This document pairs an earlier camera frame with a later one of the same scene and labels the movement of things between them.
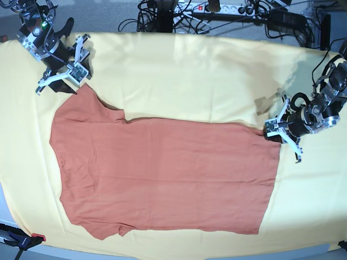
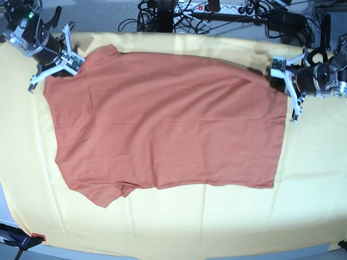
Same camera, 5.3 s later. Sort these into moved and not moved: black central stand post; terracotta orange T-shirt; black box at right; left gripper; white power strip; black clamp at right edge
Moved: terracotta orange T-shirt; left gripper
Not moved: white power strip; black clamp at right edge; black central stand post; black box at right
